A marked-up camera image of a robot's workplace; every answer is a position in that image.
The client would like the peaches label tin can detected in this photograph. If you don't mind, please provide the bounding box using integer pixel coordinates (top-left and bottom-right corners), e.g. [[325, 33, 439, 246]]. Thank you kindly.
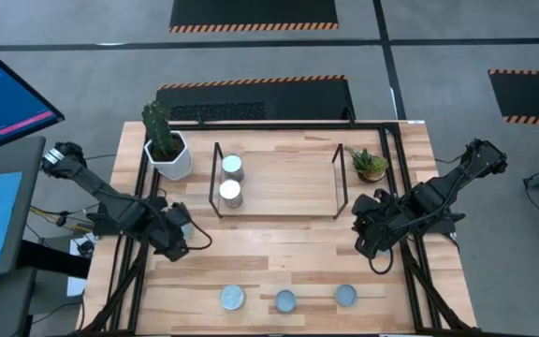
[[218, 178, 245, 210]]

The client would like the grey stand base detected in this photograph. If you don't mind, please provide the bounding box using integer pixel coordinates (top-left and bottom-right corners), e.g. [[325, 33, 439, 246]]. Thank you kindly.
[[0, 269, 36, 337]]

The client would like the short tin can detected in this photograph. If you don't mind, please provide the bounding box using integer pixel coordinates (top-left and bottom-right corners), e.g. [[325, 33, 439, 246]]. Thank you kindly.
[[334, 283, 359, 309]]

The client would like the wooden shelf with black frame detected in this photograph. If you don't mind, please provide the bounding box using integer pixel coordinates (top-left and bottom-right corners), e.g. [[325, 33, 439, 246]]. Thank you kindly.
[[208, 141, 349, 220]]

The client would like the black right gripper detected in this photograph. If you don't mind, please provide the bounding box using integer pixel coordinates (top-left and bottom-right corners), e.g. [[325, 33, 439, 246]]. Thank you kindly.
[[352, 189, 395, 259]]

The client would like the black mat with hazard stripes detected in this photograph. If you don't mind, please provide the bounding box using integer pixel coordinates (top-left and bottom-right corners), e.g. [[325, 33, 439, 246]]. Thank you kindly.
[[488, 68, 539, 126], [169, 0, 340, 34], [155, 74, 357, 124]]

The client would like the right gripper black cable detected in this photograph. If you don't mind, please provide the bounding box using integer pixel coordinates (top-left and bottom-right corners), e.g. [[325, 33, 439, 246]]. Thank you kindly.
[[367, 246, 395, 276]]

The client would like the white box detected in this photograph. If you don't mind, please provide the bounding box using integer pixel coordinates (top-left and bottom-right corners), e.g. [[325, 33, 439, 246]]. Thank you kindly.
[[66, 275, 88, 299]]

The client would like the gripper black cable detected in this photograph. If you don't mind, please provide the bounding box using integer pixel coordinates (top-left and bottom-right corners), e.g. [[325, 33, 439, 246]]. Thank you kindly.
[[367, 246, 395, 276], [188, 218, 213, 252]]

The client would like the large tilted blue-screen monitor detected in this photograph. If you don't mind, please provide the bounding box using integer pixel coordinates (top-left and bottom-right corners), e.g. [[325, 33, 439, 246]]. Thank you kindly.
[[0, 35, 66, 159]]

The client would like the grey can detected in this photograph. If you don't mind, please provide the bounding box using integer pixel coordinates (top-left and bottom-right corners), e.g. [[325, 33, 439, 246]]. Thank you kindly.
[[221, 153, 246, 183]]

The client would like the green cactus in white pot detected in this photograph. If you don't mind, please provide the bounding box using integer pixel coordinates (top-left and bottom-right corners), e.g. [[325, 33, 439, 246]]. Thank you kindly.
[[140, 100, 195, 182]]

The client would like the carrots label tin can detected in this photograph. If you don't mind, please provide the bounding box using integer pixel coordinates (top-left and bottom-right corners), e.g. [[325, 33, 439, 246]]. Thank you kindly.
[[218, 284, 247, 312]]

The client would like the yellow cable bundle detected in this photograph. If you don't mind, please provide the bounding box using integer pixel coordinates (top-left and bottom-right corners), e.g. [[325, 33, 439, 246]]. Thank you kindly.
[[29, 204, 94, 231]]

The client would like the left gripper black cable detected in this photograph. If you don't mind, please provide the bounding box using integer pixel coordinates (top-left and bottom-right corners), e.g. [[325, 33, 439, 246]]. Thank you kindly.
[[188, 218, 213, 252]]

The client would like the small succulent in brown pot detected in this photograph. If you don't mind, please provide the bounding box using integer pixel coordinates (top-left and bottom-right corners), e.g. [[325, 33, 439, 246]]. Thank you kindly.
[[345, 147, 390, 183]]

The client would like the black aluminium table frame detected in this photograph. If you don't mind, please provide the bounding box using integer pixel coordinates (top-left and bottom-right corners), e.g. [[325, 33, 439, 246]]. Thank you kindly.
[[77, 119, 481, 337]]

